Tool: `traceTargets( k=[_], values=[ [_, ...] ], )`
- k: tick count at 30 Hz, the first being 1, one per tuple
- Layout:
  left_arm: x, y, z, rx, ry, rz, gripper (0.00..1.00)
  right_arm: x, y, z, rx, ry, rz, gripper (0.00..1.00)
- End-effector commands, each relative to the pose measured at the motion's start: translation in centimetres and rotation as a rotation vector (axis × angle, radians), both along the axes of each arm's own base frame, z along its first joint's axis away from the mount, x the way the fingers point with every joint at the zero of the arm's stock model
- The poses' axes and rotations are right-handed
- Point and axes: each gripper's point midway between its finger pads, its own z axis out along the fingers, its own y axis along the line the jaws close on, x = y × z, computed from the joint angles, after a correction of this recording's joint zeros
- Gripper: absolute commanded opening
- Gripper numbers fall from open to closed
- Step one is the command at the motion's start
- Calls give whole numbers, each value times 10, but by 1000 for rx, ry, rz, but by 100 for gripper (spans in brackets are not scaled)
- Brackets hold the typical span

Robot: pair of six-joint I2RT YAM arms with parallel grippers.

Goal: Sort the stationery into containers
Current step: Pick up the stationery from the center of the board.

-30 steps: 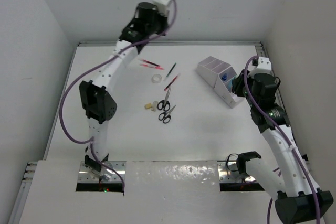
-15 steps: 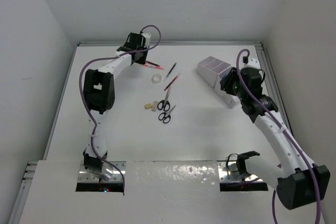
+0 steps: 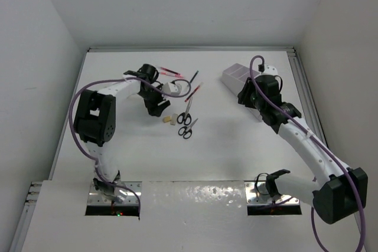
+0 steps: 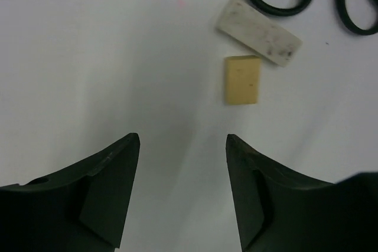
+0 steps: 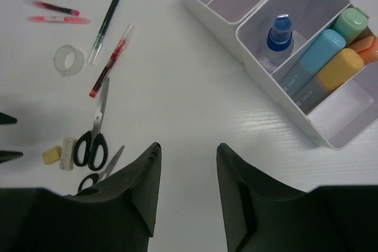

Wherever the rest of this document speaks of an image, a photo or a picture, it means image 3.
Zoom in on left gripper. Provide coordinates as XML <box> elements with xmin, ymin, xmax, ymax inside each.
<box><xmin>139</xmin><ymin>84</ymin><xmax>170</xmax><ymax>116</ymax></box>

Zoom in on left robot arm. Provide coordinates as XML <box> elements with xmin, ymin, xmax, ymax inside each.
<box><xmin>69</xmin><ymin>64</ymin><xmax>170</xmax><ymax>204</ymax></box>

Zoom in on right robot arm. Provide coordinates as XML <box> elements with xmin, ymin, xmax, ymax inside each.
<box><xmin>237</xmin><ymin>75</ymin><xmax>368</xmax><ymax>224</ymax></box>

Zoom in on yellow eraser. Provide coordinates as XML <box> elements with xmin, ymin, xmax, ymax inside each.
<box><xmin>162</xmin><ymin>116</ymin><xmax>171</xmax><ymax>123</ymax></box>

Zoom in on white organizer box right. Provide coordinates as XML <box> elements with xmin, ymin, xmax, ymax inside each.
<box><xmin>248</xmin><ymin>108</ymin><xmax>263</xmax><ymax>122</ymax></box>

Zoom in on white organizer box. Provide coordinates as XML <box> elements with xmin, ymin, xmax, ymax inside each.
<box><xmin>220</xmin><ymin>63</ymin><xmax>250</xmax><ymax>96</ymax></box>
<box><xmin>248</xmin><ymin>108</ymin><xmax>263</xmax><ymax>122</ymax></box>

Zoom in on grey white eraser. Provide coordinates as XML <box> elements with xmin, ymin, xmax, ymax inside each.
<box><xmin>170</xmin><ymin>113</ymin><xmax>178</xmax><ymax>125</ymax></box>

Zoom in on white organizer box left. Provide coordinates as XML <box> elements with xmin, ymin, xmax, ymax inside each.
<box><xmin>220</xmin><ymin>63</ymin><xmax>250</xmax><ymax>96</ymax></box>

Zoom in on pink red pen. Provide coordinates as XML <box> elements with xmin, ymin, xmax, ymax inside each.
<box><xmin>159</xmin><ymin>72</ymin><xmax>184</xmax><ymax>78</ymax></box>

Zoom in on large black scissors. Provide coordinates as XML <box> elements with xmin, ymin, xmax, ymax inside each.
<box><xmin>177</xmin><ymin>98</ymin><xmax>193</xmax><ymax>126</ymax></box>

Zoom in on dark red pen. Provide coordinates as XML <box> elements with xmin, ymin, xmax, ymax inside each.
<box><xmin>158</xmin><ymin>66</ymin><xmax>178</xmax><ymax>74</ymax></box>

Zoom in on small black scissors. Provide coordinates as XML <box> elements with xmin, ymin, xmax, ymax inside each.
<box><xmin>178</xmin><ymin>119</ymin><xmax>198</xmax><ymax>139</ymax></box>

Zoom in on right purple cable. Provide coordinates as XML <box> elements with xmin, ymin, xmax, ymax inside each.
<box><xmin>249</xmin><ymin>55</ymin><xmax>367</xmax><ymax>252</ymax></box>

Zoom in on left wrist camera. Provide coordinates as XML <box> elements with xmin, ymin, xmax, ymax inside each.
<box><xmin>161</xmin><ymin>82</ymin><xmax>183</xmax><ymax>97</ymax></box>

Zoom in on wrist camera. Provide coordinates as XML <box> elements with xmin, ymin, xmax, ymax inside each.
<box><xmin>258</xmin><ymin>64</ymin><xmax>278</xmax><ymax>76</ymax></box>
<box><xmin>161</xmin><ymin>82</ymin><xmax>183</xmax><ymax>97</ymax></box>

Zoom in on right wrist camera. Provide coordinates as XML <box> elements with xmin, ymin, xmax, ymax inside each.
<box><xmin>258</xmin><ymin>64</ymin><xmax>278</xmax><ymax>76</ymax></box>

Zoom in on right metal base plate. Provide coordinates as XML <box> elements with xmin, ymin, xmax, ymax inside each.
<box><xmin>245</xmin><ymin>181</ymin><xmax>300</xmax><ymax>207</ymax></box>

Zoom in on metal base plate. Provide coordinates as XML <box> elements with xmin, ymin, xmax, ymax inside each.
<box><xmin>245</xmin><ymin>181</ymin><xmax>300</xmax><ymax>207</ymax></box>
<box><xmin>87</xmin><ymin>181</ymin><xmax>142</xmax><ymax>206</ymax></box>

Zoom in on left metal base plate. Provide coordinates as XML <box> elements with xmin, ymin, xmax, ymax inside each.
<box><xmin>87</xmin><ymin>181</ymin><xmax>142</xmax><ymax>206</ymax></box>

